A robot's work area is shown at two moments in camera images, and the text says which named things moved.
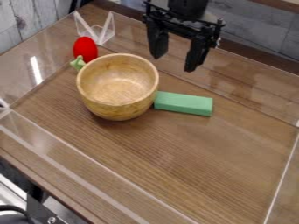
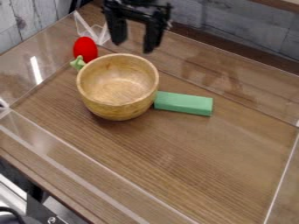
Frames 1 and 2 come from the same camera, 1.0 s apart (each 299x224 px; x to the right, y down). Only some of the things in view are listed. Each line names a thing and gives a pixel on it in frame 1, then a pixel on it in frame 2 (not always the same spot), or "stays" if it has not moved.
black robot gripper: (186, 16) to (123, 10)
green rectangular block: (185, 103) stays
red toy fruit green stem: (86, 51) stays
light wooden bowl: (118, 84) stays
